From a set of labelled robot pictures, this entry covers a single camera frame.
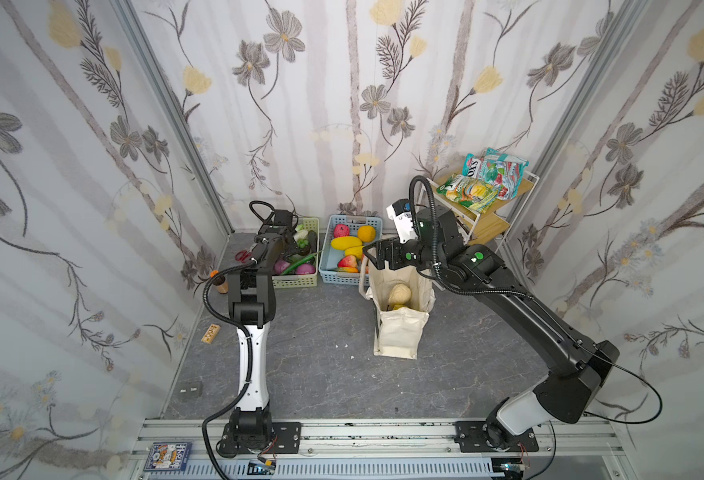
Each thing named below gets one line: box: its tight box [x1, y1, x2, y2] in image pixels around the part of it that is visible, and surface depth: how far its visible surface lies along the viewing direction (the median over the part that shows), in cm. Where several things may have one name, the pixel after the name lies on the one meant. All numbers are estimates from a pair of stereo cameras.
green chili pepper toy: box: [281, 250, 323, 275], surface depth 106 cm
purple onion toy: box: [296, 264, 316, 275], surface depth 103 cm
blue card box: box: [143, 442, 193, 471], surface depth 71 cm
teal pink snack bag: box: [480, 148, 530, 201], surface depth 86 cm
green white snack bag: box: [462, 153, 482, 179], surface depth 88 cm
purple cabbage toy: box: [274, 259, 290, 275], surface depth 106 cm
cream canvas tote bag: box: [359, 255, 436, 360], surface depth 80 cm
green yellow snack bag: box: [436, 174, 499, 213], surface depth 81 cm
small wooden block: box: [201, 323, 221, 344], surface depth 92 cm
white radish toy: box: [293, 224, 309, 242], surface depth 117 cm
